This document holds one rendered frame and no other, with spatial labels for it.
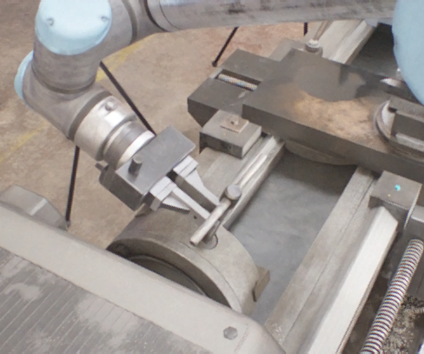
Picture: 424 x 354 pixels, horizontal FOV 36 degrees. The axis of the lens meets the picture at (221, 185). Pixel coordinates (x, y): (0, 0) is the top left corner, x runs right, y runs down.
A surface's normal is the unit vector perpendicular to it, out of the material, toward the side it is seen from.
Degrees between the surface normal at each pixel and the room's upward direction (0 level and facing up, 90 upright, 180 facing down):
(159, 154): 22
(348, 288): 35
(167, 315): 0
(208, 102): 0
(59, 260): 0
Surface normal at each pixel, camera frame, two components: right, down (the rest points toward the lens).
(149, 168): 0.36, -0.55
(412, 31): -0.75, 0.40
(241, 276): 0.76, -0.10
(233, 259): 0.62, -0.29
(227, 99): 0.04, -0.73
